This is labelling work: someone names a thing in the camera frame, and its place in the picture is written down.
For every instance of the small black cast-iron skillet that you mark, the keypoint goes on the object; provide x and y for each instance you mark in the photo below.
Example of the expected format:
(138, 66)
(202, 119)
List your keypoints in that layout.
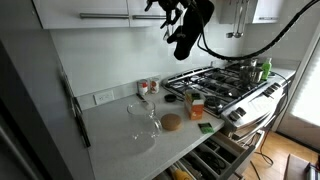
(170, 98)

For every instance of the orange tea box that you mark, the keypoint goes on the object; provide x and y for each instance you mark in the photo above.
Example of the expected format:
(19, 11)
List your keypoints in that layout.
(195, 108)

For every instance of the clear glass pitcher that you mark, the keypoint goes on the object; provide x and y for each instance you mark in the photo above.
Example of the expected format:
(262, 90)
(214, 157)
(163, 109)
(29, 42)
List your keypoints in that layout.
(143, 120)

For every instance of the tomato picture tin can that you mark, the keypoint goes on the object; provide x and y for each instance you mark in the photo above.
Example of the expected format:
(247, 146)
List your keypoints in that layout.
(154, 86)

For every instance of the glass balcony door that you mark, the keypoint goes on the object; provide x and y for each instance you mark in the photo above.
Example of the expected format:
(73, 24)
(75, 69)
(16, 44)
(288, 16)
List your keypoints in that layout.
(306, 100)

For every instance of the green tea packet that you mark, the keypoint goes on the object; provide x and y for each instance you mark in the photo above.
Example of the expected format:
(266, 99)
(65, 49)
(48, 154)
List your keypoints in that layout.
(206, 128)

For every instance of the steel hanging ladle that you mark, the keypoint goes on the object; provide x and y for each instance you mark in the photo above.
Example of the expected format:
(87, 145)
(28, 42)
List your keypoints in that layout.
(238, 34)
(230, 34)

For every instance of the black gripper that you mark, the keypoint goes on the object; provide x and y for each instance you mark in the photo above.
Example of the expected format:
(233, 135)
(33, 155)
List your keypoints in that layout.
(171, 4)

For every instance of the red label tin can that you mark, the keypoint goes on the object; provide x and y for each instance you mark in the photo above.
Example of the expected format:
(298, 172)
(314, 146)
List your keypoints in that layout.
(143, 88)

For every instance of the wide white cabinet door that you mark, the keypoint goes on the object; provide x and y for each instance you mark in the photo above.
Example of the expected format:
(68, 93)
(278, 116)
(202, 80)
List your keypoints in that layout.
(83, 8)

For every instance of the black oven mitt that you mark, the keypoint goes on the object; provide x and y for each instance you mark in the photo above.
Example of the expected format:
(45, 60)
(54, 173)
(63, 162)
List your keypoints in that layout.
(190, 30)

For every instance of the steel hanging hook utensil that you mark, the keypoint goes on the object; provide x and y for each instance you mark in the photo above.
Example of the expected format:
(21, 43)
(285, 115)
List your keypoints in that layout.
(166, 33)

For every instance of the stainless gas stove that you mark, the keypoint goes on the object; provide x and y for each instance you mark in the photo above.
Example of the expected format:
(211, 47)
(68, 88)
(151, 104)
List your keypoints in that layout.
(250, 106)

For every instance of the green soap bottle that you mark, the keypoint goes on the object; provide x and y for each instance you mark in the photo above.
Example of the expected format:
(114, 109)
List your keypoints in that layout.
(266, 70)

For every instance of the narrow white cabinet door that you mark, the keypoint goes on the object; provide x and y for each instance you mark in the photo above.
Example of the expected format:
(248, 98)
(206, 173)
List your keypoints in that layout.
(268, 10)

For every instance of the yellow utensil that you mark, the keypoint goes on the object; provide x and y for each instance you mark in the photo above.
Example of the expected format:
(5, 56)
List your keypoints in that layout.
(181, 174)

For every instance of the white wall outlet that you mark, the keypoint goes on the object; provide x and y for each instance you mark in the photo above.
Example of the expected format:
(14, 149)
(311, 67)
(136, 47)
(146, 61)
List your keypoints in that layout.
(103, 97)

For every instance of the wooden plank platform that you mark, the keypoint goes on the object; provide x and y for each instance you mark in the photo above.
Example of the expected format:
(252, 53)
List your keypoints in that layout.
(295, 168)

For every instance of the steel stove knob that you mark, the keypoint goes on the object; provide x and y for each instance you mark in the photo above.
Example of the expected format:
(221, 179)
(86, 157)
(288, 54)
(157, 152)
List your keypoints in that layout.
(241, 111)
(234, 116)

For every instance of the open cutlery drawer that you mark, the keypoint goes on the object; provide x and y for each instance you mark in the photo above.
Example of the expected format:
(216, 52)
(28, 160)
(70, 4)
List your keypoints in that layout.
(233, 150)

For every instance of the round cork trivet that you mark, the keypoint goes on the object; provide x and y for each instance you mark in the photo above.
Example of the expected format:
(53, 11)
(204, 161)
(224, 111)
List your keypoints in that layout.
(171, 121)

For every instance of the steel cooking pot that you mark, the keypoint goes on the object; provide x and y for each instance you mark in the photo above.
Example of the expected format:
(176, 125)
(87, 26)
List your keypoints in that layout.
(249, 62)
(250, 75)

